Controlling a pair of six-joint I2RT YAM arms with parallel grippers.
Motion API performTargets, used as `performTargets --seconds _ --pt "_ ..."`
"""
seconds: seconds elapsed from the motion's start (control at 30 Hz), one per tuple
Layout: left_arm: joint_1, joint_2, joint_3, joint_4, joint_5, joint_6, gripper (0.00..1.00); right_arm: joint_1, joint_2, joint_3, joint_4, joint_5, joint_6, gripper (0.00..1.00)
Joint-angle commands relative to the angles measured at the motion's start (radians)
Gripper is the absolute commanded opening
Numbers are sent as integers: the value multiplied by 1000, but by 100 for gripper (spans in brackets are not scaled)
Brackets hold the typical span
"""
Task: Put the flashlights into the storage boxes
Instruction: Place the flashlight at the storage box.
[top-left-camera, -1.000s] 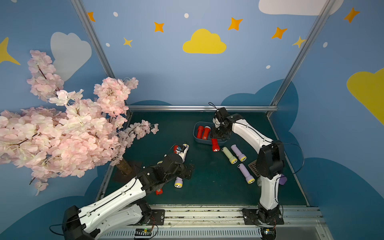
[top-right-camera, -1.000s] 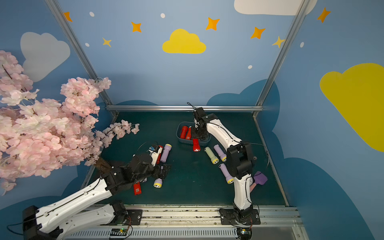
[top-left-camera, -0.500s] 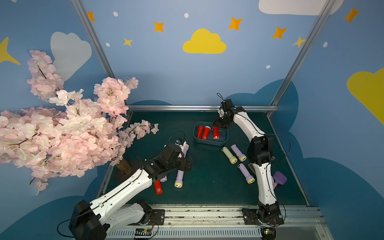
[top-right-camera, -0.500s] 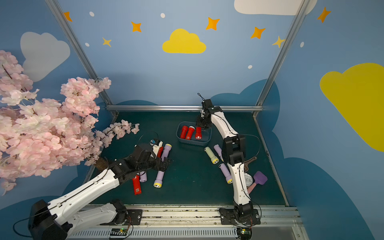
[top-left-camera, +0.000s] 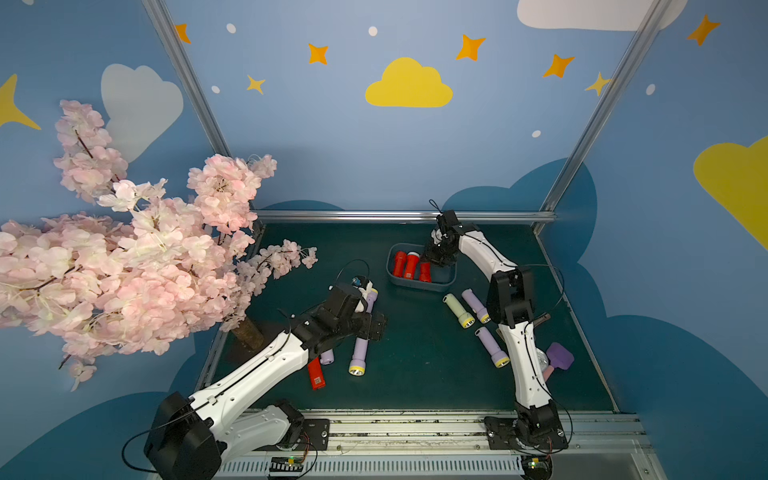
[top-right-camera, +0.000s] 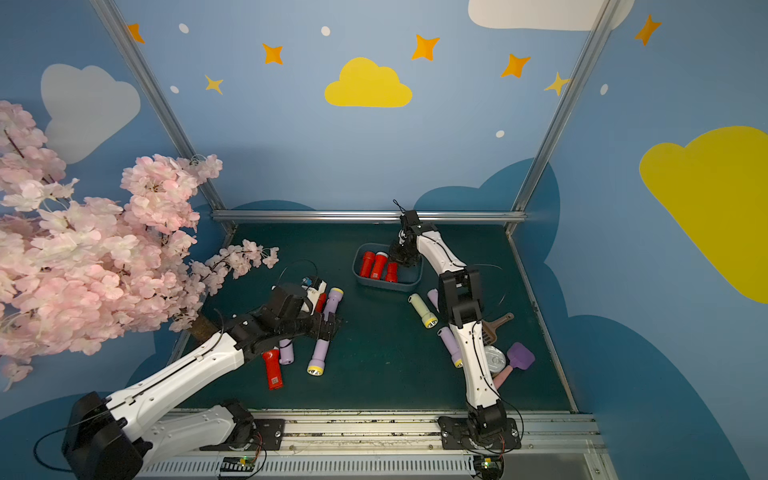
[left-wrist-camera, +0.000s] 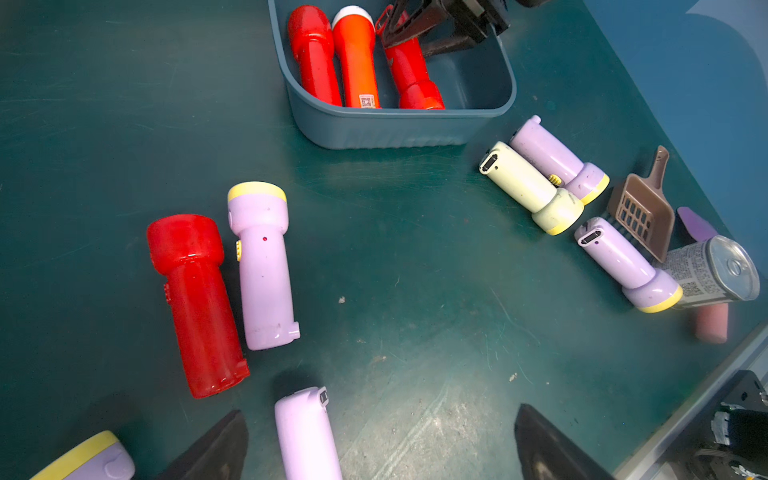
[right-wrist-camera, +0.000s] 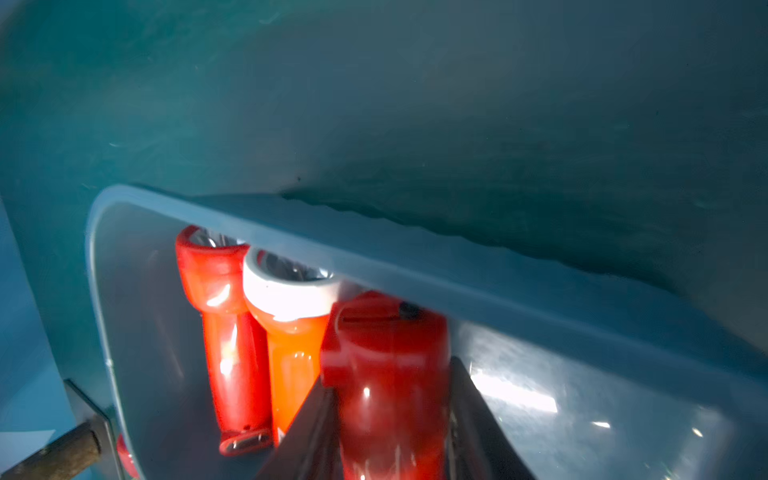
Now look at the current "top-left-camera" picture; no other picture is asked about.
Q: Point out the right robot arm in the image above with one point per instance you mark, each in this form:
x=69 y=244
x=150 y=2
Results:
x=509 y=303

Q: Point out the purple pink-handled spatula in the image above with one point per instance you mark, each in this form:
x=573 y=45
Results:
x=559 y=358

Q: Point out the red white-headed flashlight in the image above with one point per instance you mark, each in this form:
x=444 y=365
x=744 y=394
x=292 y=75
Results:
x=316 y=375
x=412 y=261

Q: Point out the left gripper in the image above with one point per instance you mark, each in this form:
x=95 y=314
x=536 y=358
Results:
x=372 y=325

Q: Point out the pink cherry blossom tree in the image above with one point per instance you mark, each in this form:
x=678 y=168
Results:
x=154 y=269

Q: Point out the purple flashlight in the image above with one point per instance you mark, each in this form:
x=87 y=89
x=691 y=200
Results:
x=357 y=365
x=498 y=356
x=479 y=309
x=327 y=358
x=371 y=297

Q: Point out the purple flashlight left middle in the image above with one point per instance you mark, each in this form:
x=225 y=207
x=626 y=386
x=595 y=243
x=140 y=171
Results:
x=327 y=358

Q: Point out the purple flashlight left upper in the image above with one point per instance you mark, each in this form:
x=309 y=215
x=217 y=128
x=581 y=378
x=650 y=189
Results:
x=371 y=297

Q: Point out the pale green flashlight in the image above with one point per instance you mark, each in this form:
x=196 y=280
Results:
x=464 y=318

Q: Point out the purple flashlight left lower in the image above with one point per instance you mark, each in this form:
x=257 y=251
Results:
x=357 y=365

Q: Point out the purple flashlight right upper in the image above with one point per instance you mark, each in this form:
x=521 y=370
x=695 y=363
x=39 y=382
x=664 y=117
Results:
x=479 y=309

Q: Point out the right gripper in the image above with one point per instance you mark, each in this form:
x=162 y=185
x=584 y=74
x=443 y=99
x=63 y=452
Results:
x=441 y=250

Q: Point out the left controller board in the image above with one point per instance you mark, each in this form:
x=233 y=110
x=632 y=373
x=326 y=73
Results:
x=289 y=467

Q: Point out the red flashlight cluster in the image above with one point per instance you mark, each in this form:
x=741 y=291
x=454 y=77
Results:
x=400 y=259

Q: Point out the aluminium rail base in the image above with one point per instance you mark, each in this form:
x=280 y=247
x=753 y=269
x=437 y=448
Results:
x=390 y=444

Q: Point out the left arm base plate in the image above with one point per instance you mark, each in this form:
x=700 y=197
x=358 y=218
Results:
x=313 y=433

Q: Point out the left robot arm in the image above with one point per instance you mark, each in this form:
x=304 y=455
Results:
x=192 y=436

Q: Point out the purple flashlight right lower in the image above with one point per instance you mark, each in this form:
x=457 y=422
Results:
x=498 y=356

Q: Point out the controller board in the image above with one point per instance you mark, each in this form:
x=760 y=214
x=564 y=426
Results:
x=289 y=467
x=536 y=468

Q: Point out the right controller board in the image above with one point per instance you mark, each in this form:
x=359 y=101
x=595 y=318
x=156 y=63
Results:
x=536 y=468

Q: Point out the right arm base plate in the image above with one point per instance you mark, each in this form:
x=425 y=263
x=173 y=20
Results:
x=508 y=433

